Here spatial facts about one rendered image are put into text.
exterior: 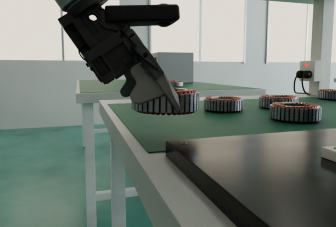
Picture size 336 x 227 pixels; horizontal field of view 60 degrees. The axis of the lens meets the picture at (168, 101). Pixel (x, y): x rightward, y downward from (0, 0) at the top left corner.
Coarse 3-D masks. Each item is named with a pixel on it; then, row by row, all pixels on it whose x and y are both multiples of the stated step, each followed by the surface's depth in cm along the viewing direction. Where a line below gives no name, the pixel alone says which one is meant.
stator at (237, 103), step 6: (210, 96) 86; (216, 96) 86; (222, 96) 87; (228, 96) 87; (234, 96) 86; (204, 102) 82; (210, 102) 80; (216, 102) 79; (222, 102) 78; (228, 102) 78; (234, 102) 78; (240, 102) 80; (204, 108) 82; (210, 108) 80; (216, 108) 79; (222, 108) 78; (228, 108) 78; (234, 108) 79; (240, 108) 80
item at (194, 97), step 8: (176, 88) 52; (184, 88) 51; (184, 96) 44; (192, 96) 45; (136, 104) 45; (144, 104) 44; (152, 104) 43; (160, 104) 43; (168, 104) 43; (184, 104) 44; (192, 104) 45; (144, 112) 45; (152, 112) 44; (160, 112) 43; (168, 112) 43; (176, 112) 43; (184, 112) 44; (192, 112) 46
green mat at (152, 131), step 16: (128, 112) 79; (208, 112) 79; (224, 112) 79; (240, 112) 79; (256, 112) 79; (128, 128) 58; (144, 128) 58; (160, 128) 58; (176, 128) 58; (192, 128) 58; (208, 128) 58; (224, 128) 58; (240, 128) 58; (256, 128) 58; (272, 128) 58; (288, 128) 58; (304, 128) 58; (320, 128) 58; (144, 144) 46; (160, 144) 46
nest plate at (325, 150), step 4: (324, 148) 32; (328, 148) 32; (332, 148) 32; (324, 152) 32; (328, 152) 32; (332, 152) 31; (324, 156) 32; (328, 156) 32; (332, 156) 31; (332, 160) 31
